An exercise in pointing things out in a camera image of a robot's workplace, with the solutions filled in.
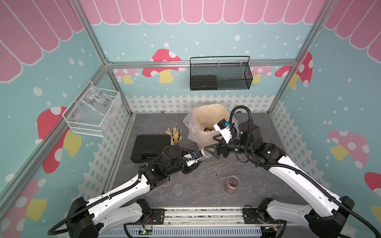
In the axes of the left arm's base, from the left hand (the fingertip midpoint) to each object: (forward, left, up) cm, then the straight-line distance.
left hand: (196, 156), depth 74 cm
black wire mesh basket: (+51, -21, +14) cm, 57 cm away
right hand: (+1, -6, +11) cm, 13 cm away
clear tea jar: (-4, -4, +11) cm, 12 cm away
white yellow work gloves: (+28, +15, -19) cm, 37 cm away
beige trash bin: (+28, -5, 0) cm, 29 cm away
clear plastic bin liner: (+21, +6, +1) cm, 22 cm away
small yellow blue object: (+53, +30, -21) cm, 64 cm away
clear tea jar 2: (-7, -21, -16) cm, 27 cm away
